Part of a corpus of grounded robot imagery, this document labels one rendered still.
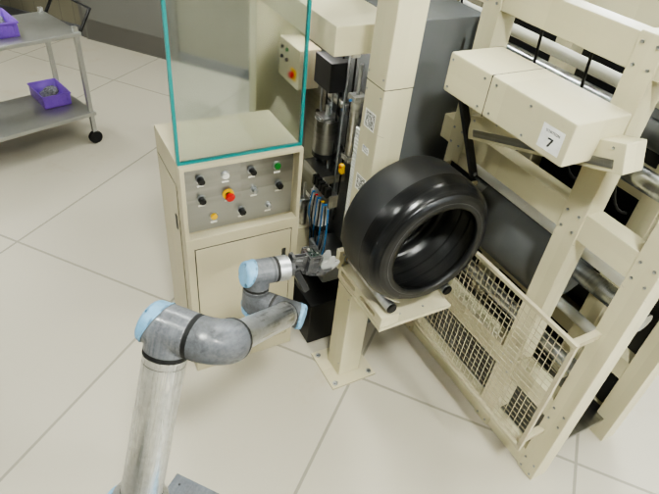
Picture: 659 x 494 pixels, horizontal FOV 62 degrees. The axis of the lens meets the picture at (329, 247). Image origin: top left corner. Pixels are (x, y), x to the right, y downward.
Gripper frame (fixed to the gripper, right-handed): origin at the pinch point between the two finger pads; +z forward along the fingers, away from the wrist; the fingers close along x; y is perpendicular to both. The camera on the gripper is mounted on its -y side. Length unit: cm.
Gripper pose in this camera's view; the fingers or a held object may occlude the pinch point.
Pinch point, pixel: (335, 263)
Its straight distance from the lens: 203.0
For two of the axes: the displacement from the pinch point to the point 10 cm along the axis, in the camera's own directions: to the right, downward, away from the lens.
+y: 2.0, -7.9, -5.7
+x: -4.6, -5.9, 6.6
